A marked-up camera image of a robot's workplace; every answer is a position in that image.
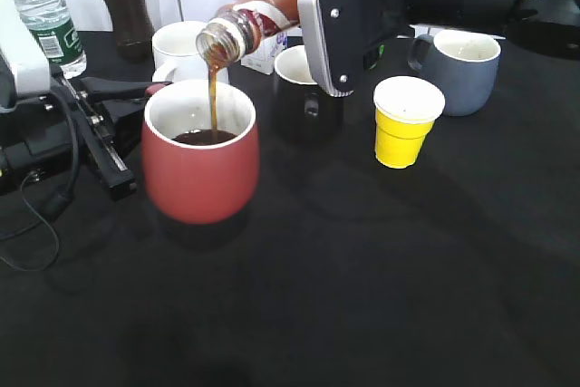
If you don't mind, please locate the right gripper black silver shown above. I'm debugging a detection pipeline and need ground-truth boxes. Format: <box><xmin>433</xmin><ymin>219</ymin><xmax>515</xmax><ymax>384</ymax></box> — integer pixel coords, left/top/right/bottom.
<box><xmin>297</xmin><ymin>0</ymin><xmax>412</xmax><ymax>97</ymax></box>

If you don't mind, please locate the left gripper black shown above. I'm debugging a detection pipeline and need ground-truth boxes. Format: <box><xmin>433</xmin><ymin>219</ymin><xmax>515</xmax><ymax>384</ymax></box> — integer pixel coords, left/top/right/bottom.
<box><xmin>1</xmin><ymin>77</ymin><xmax>171</xmax><ymax>200</ymax></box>

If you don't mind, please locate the brown Nescafe coffee bottle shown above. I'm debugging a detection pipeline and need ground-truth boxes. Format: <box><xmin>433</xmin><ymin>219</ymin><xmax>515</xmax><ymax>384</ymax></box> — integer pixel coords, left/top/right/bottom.
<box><xmin>196</xmin><ymin>0</ymin><xmax>299</xmax><ymax>69</ymax></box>

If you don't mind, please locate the red ceramic mug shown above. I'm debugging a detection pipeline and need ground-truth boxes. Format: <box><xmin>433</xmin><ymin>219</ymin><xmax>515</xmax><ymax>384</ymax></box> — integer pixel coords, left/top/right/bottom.
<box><xmin>141</xmin><ymin>80</ymin><xmax>260</xmax><ymax>224</ymax></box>

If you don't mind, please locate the white ceramic mug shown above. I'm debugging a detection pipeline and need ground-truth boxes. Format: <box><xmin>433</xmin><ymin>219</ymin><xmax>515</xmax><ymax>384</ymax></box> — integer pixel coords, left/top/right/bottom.
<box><xmin>151</xmin><ymin>21</ymin><xmax>208</xmax><ymax>82</ymax></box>

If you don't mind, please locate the black ceramic mug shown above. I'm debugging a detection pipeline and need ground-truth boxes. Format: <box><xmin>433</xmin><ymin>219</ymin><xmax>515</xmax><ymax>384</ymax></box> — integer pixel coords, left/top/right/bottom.
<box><xmin>271</xmin><ymin>45</ymin><xmax>343</xmax><ymax>147</ymax></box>

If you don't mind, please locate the grey ceramic mug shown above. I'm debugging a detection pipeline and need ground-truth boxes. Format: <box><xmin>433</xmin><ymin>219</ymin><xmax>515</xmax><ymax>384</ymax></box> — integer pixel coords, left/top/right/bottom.
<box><xmin>407</xmin><ymin>29</ymin><xmax>501</xmax><ymax>117</ymax></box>

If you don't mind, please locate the white milk carton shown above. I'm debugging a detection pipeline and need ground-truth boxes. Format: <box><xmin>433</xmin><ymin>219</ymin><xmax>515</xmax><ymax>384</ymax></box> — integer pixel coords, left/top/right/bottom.
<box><xmin>240</xmin><ymin>26</ymin><xmax>302</xmax><ymax>75</ymax></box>

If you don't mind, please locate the yellow paper cup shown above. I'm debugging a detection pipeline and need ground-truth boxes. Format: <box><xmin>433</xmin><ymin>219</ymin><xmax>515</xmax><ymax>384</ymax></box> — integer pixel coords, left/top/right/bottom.
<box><xmin>373</xmin><ymin>76</ymin><xmax>445</xmax><ymax>169</ymax></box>

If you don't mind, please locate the clear water bottle green label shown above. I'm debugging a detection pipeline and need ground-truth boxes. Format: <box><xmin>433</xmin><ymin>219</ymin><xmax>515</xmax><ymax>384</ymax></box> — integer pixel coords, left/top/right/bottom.
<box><xmin>14</xmin><ymin>0</ymin><xmax>87</xmax><ymax>79</ymax></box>

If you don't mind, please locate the black table cloth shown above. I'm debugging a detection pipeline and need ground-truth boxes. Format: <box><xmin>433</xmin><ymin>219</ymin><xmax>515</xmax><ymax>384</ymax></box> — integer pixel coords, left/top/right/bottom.
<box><xmin>1</xmin><ymin>39</ymin><xmax>579</xmax><ymax>386</ymax></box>

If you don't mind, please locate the white camera box left wrist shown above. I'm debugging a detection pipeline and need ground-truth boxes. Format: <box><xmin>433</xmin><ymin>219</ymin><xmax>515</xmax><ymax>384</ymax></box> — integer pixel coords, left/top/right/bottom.
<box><xmin>0</xmin><ymin>10</ymin><xmax>52</xmax><ymax>111</ymax></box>

